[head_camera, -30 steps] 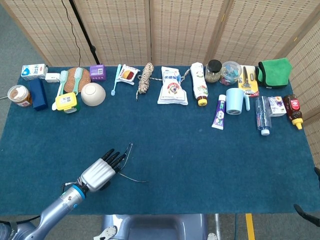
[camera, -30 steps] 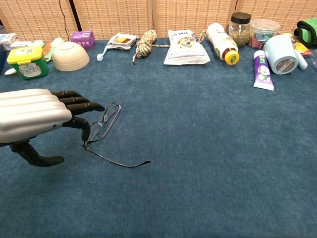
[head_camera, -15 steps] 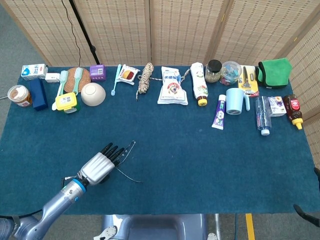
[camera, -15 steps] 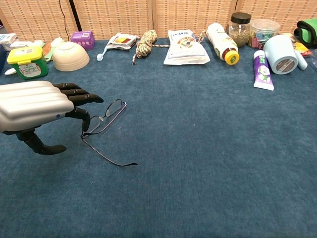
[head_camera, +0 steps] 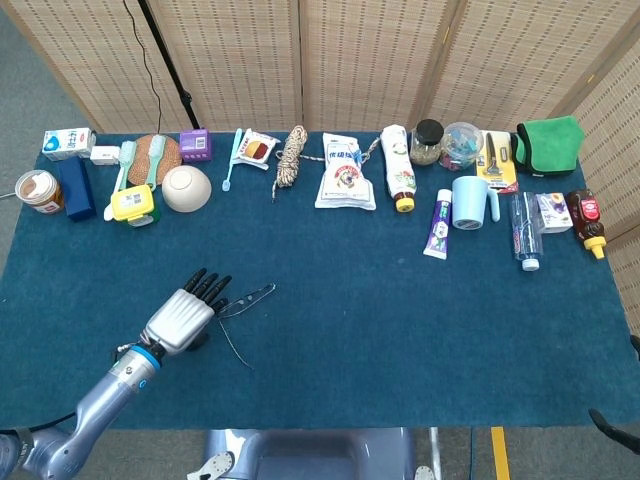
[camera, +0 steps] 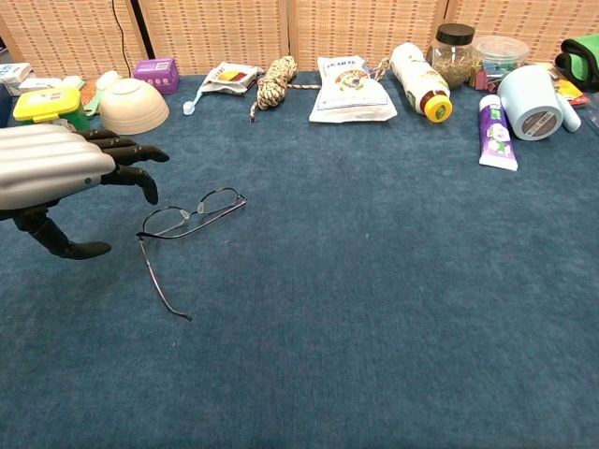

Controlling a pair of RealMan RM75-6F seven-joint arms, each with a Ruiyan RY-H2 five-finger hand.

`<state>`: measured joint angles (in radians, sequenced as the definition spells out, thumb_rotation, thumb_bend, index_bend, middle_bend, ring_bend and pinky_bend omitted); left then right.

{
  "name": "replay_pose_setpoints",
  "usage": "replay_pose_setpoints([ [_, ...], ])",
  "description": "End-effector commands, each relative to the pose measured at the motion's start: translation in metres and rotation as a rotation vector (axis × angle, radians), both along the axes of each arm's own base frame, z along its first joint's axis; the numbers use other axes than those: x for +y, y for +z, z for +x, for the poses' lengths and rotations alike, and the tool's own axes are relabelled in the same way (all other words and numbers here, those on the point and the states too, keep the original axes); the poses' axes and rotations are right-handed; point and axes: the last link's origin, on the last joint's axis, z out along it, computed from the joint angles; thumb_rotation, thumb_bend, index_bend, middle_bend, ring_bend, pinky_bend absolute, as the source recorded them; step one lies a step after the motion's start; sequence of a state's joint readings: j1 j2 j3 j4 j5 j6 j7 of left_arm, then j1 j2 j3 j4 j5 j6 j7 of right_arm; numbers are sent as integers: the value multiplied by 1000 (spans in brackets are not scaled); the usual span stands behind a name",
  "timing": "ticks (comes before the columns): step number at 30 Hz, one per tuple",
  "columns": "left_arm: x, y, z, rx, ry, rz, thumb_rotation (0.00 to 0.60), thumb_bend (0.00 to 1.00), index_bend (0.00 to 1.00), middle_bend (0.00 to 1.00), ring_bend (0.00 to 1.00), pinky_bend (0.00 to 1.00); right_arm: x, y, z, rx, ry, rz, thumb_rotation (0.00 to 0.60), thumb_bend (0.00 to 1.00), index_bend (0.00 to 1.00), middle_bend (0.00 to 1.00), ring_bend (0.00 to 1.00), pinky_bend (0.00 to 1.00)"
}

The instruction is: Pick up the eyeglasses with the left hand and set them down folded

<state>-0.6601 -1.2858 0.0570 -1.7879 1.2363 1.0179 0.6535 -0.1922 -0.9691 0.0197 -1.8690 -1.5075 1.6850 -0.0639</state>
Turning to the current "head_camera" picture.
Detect round woven brown coaster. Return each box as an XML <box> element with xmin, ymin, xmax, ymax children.
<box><xmin>127</xmin><ymin>133</ymin><xmax>182</xmax><ymax>187</ymax></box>

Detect razor in yellow package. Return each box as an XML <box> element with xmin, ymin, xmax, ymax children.
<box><xmin>474</xmin><ymin>130</ymin><xmax>520</xmax><ymax>194</ymax></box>

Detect glass jar black lid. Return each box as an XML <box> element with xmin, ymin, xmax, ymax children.
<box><xmin>409</xmin><ymin>118</ymin><xmax>445</xmax><ymax>167</ymax></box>

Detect purple white toothpaste tube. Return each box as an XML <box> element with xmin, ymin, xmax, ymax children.
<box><xmin>422</xmin><ymin>188</ymin><xmax>454</xmax><ymax>260</ymax></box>

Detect clear water bottle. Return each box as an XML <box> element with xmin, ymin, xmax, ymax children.
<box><xmin>509</xmin><ymin>191</ymin><xmax>544</xmax><ymax>272</ymax></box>

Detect white red snack packet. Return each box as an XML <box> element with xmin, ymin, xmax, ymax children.
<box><xmin>235</xmin><ymin>128</ymin><xmax>281</xmax><ymax>171</ymax></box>

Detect brown honey bottle yellow cap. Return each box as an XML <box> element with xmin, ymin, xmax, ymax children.
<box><xmin>565</xmin><ymin>188</ymin><xmax>608</xmax><ymax>261</ymax></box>

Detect thin black hanging cable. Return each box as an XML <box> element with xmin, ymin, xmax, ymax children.
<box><xmin>122</xmin><ymin>0</ymin><xmax>163</xmax><ymax>134</ymax></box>

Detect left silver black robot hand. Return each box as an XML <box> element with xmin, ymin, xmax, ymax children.
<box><xmin>142</xmin><ymin>268</ymin><xmax>234</xmax><ymax>357</ymax></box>

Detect blue table cloth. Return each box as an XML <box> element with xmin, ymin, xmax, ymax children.
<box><xmin>0</xmin><ymin>130</ymin><xmax>632</xmax><ymax>431</ymax></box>

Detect white printed powder bag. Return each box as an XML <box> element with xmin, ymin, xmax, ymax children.
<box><xmin>314</xmin><ymin>132</ymin><xmax>377</xmax><ymax>211</ymax></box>

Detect purple box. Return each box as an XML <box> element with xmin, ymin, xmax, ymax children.
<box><xmin>178</xmin><ymin>128</ymin><xmax>213</xmax><ymax>164</ymax></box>

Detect green folded cloth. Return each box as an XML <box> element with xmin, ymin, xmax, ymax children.
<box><xmin>510</xmin><ymin>115</ymin><xmax>586</xmax><ymax>177</ymax></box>

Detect white blue milk carton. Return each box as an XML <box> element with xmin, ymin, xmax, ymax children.
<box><xmin>41</xmin><ymin>127</ymin><xmax>97</xmax><ymax>162</ymax></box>

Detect small white box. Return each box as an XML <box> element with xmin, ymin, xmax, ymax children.
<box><xmin>89</xmin><ymin>145</ymin><xmax>122</xmax><ymax>166</ymax></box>

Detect mint green brush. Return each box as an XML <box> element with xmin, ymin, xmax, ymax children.
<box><xmin>103</xmin><ymin>140</ymin><xmax>138</xmax><ymax>222</ymax></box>
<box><xmin>146</xmin><ymin>134</ymin><xmax>167</xmax><ymax>192</ymax></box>

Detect thin-framed eyeglasses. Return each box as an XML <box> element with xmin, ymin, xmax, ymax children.
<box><xmin>215</xmin><ymin>282</ymin><xmax>277</xmax><ymax>371</ymax></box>

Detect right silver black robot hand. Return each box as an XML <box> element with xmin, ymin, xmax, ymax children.
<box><xmin>588</xmin><ymin>335</ymin><xmax>640</xmax><ymax>442</ymax></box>

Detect small white purple carton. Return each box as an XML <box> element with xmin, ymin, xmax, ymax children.
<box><xmin>535</xmin><ymin>192</ymin><xmax>574</xmax><ymax>235</ymax></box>

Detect bamboo folding screen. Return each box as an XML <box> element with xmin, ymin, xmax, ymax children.
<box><xmin>0</xmin><ymin>0</ymin><xmax>640</xmax><ymax>326</ymax></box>

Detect beige bowl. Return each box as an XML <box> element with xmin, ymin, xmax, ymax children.
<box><xmin>161</xmin><ymin>164</ymin><xmax>213</xmax><ymax>214</ymax></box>

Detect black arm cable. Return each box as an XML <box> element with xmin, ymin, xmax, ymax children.
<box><xmin>0</xmin><ymin>415</ymin><xmax>77</xmax><ymax>435</ymax></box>

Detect black stand pole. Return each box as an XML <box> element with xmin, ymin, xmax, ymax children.
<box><xmin>137</xmin><ymin>0</ymin><xmax>201</xmax><ymax>130</ymax></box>

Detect clear tub of clips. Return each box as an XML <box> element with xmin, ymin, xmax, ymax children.
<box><xmin>438</xmin><ymin>121</ymin><xmax>484</xmax><ymax>172</ymax></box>

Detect coiled braided rope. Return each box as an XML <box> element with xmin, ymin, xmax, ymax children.
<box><xmin>271</xmin><ymin>124</ymin><xmax>382</xmax><ymax>202</ymax></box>

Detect dark blue box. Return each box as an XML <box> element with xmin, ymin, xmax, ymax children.
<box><xmin>57</xmin><ymin>157</ymin><xmax>98</xmax><ymax>223</ymax></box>

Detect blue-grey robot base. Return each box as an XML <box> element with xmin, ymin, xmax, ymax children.
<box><xmin>202</xmin><ymin>427</ymin><xmax>416</xmax><ymax>480</ymax></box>

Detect light blue mug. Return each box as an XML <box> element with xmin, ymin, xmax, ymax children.
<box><xmin>451</xmin><ymin>175</ymin><xmax>502</xmax><ymax>231</ymax></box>

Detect white table leg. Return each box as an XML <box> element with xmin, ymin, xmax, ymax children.
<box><xmin>428</xmin><ymin>427</ymin><xmax>443</xmax><ymax>476</ymax></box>

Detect light blue toothbrush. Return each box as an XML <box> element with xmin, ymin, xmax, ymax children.
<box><xmin>222</xmin><ymin>128</ymin><xmax>244</xmax><ymax>193</ymax></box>

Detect green container yellow lid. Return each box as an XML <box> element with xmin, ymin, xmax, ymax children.
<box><xmin>110</xmin><ymin>184</ymin><xmax>162</xmax><ymax>229</ymax></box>

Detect white bottle yellow cap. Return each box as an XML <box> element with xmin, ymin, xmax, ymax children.
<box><xmin>380</xmin><ymin>124</ymin><xmax>418</xmax><ymax>214</ymax></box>

